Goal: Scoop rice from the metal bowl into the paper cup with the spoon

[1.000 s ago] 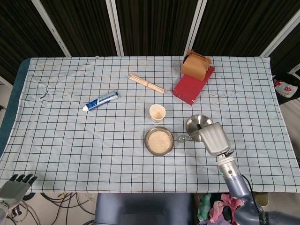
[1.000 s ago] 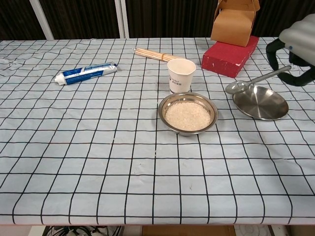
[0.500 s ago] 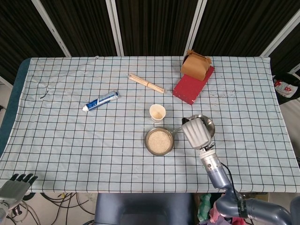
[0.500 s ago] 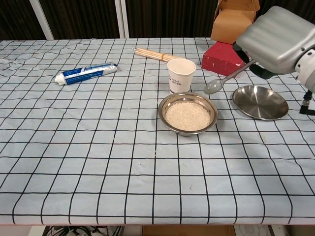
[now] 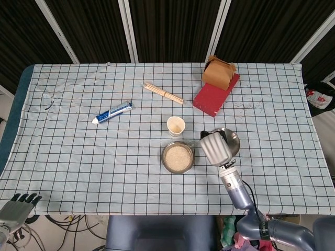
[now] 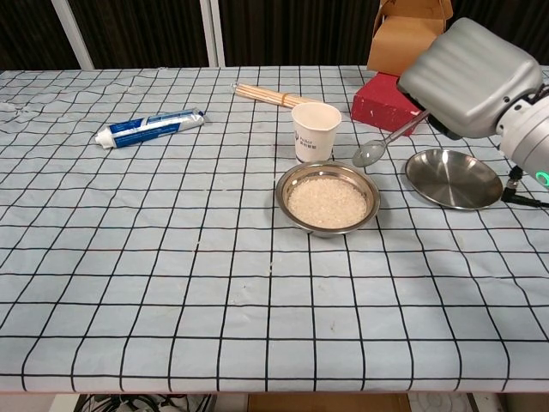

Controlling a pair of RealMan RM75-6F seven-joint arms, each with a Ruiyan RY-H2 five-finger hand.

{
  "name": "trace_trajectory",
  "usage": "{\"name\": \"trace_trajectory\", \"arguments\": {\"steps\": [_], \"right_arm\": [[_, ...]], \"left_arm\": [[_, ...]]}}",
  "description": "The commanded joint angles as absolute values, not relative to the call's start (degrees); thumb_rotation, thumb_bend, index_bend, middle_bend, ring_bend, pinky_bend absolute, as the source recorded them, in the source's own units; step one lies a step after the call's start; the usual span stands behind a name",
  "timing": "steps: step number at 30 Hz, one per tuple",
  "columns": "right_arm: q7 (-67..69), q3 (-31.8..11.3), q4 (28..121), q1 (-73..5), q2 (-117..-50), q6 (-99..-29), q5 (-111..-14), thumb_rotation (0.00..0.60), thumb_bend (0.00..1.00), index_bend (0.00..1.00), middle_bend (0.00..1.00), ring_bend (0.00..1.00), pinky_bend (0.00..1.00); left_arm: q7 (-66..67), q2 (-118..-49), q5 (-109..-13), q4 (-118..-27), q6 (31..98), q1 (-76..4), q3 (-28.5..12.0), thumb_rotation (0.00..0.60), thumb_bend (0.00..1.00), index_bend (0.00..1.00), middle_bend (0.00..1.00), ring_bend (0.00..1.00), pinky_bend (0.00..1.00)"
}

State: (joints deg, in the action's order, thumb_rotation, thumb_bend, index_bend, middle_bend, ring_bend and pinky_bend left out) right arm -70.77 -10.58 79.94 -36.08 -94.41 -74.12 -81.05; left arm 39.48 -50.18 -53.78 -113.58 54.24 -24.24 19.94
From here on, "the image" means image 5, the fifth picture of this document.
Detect teal table edge padding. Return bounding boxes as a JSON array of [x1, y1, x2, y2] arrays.
[[0, 64, 35, 169]]

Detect pink cloth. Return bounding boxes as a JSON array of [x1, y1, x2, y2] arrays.
[[232, 230, 274, 251]]

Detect red rectangular block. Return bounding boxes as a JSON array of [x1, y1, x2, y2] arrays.
[[193, 73, 241, 118]]

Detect brown paper takeout box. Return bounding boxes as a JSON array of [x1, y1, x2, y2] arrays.
[[201, 55, 238, 91]]

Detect round steel plate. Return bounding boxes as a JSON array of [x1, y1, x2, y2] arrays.
[[211, 127, 241, 159]]

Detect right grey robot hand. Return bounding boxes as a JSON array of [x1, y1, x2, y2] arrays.
[[199, 130, 236, 167]]

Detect bundle of wooden sticks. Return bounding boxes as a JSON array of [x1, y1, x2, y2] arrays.
[[142, 81, 185, 105]]

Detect black cables on floor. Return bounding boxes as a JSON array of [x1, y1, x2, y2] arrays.
[[0, 214, 108, 251]]

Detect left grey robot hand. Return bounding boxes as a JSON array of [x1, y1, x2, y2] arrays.
[[0, 192, 43, 228]]

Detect green cloth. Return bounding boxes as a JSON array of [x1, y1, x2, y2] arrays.
[[220, 216, 237, 247]]

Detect white partition post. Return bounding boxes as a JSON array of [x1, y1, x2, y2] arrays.
[[205, 0, 227, 63], [35, 0, 80, 64], [117, 0, 140, 63], [289, 12, 335, 64]]

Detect black bag with red print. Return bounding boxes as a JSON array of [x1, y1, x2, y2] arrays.
[[303, 80, 335, 119]]

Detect small steel bowl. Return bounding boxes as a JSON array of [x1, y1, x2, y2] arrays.
[[160, 141, 196, 174]]

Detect white paper cup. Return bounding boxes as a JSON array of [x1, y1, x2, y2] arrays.
[[166, 116, 186, 139]]

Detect light blue checkered tablecloth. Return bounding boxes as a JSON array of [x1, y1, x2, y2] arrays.
[[0, 62, 328, 216]]

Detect blue white toothpaste tube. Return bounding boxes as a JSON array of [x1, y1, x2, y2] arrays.
[[92, 101, 135, 125]]

